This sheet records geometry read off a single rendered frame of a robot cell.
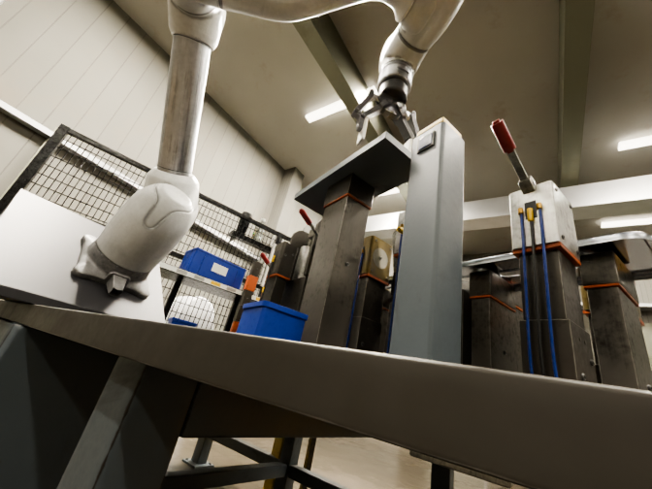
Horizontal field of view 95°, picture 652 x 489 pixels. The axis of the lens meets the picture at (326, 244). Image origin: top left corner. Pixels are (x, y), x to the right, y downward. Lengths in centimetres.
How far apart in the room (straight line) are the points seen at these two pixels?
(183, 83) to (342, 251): 67
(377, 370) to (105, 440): 35
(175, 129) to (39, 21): 408
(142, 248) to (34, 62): 404
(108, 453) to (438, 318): 40
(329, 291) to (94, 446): 40
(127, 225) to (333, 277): 52
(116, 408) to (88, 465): 6
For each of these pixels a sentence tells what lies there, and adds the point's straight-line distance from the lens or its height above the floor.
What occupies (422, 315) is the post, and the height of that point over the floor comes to 79.
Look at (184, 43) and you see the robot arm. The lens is 106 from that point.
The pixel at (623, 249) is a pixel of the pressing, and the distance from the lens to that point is 75.
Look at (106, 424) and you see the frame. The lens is 46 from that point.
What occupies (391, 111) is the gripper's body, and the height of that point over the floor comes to 132.
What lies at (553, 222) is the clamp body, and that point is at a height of 98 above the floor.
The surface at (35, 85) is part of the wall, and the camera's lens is 469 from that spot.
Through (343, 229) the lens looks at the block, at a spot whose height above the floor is 99.
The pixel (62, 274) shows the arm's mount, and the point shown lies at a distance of 91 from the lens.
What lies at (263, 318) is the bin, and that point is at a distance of 55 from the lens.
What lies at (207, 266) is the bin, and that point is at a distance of 165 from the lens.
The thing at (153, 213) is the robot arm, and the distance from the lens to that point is 85.
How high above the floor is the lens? 68
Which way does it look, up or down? 24 degrees up
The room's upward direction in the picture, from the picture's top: 13 degrees clockwise
